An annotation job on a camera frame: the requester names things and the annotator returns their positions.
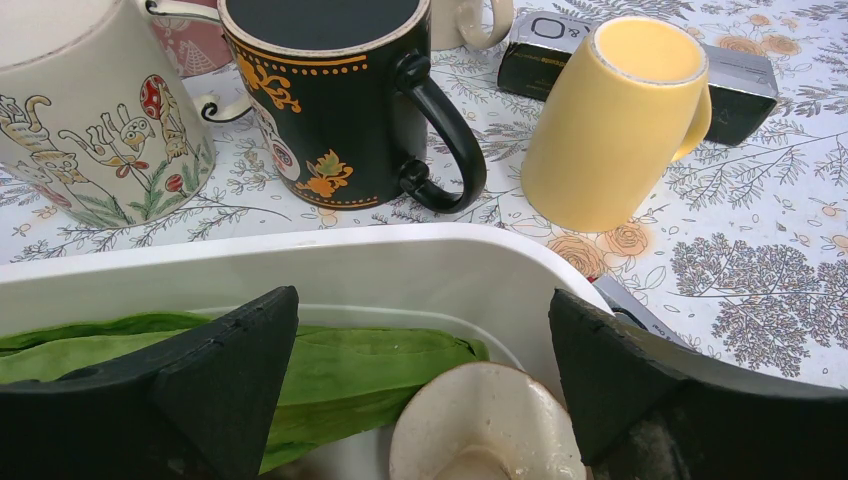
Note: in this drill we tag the floral tablecloth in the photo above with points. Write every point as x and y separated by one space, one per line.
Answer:
741 251

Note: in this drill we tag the black silver toothpaste box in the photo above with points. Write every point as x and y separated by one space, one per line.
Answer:
743 86

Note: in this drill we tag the cream cat pattern mug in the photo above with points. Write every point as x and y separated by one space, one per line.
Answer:
95 116

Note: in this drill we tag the pink patterned mug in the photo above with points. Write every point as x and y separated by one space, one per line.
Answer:
195 47

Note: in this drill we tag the white silver toothpaste box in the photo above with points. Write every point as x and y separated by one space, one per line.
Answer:
629 310

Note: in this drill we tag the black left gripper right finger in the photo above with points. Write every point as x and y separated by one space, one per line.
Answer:
643 407

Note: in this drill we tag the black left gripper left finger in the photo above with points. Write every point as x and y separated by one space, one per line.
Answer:
196 405

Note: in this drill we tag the plain yellow mug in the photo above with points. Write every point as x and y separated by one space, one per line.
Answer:
632 99

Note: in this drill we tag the beige mushroom toy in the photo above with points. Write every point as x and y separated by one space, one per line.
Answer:
484 420

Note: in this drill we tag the black orange floral mug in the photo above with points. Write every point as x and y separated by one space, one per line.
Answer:
351 113

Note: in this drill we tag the green leafy vegetable toy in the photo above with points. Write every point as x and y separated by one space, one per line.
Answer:
339 381

